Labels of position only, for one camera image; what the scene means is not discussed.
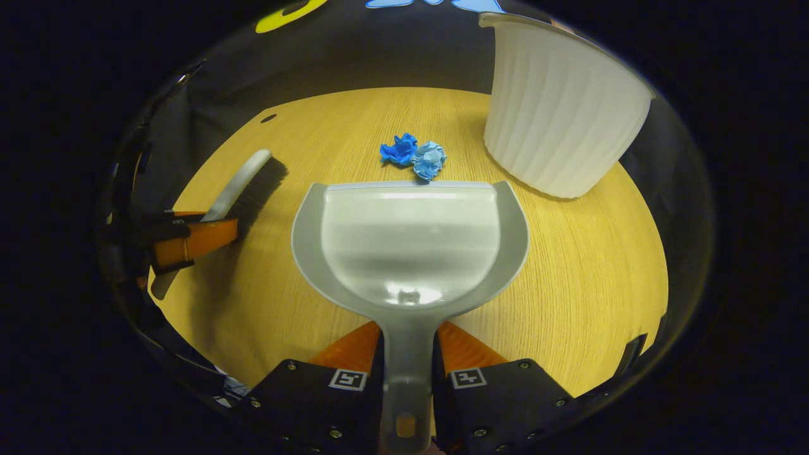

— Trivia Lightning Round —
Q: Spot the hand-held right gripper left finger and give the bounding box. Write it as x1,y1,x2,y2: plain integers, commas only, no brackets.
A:
237,319,386,455

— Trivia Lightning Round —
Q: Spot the small grey broom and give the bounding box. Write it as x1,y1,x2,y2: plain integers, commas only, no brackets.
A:
150,149,288,301

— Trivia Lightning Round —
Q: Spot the dark blue paper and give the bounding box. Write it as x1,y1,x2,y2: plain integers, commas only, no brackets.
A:
379,133,419,166

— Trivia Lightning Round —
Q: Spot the grey plastic dustpan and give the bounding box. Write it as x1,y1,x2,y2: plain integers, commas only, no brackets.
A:
291,180,530,454

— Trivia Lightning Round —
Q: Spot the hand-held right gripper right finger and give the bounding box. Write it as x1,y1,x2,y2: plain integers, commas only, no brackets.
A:
432,319,576,455

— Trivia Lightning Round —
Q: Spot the black desk edge bracket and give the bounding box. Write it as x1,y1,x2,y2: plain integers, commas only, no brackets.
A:
623,334,648,377

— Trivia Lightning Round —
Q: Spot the white blue patterned cloth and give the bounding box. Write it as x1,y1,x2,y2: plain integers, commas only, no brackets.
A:
212,373,253,408

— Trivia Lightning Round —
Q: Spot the white ribbed garbage bin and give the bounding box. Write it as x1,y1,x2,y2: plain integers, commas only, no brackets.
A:
478,11,655,200

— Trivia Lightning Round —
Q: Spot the light blue paper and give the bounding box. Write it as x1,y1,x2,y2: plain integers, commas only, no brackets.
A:
412,141,448,183

